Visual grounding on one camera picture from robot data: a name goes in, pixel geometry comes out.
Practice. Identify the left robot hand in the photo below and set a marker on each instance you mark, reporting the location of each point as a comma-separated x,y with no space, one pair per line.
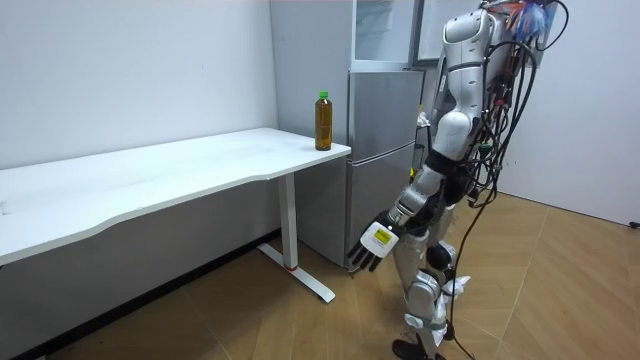
378,239

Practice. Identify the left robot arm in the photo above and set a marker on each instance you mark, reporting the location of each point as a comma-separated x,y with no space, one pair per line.
465,55

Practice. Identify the robot legs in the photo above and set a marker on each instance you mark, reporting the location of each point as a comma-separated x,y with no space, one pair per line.
422,295

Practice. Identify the brown tea bottle green cap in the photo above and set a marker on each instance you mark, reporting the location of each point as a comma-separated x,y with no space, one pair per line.
323,125

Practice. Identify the grey fridge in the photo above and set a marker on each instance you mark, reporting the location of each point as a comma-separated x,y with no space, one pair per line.
382,110

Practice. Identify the robot body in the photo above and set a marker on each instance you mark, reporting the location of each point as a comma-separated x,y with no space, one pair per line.
501,65

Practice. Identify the white desk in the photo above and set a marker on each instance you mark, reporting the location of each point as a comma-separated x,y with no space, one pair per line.
150,170

